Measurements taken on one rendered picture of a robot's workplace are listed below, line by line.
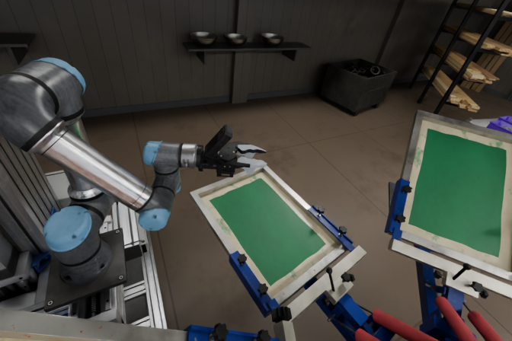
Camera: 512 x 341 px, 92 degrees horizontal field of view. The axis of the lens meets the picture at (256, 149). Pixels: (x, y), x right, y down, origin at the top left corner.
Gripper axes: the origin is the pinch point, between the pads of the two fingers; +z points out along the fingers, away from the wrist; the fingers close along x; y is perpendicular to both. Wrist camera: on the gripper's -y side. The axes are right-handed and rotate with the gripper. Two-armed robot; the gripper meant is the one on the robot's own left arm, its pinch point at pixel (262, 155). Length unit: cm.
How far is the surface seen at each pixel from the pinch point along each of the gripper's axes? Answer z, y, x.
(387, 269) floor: 147, 172, -29
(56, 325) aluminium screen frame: -45, 15, 41
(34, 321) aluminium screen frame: -49, 13, 40
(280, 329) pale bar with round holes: 12, 47, 37
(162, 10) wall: -116, 63, -328
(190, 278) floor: -35, 172, -18
